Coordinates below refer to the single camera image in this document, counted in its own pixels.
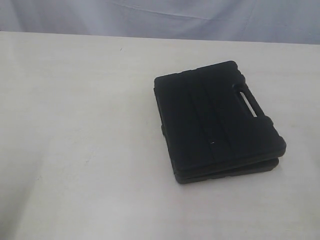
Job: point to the black plastic tool case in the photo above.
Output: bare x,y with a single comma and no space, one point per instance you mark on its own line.
213,125

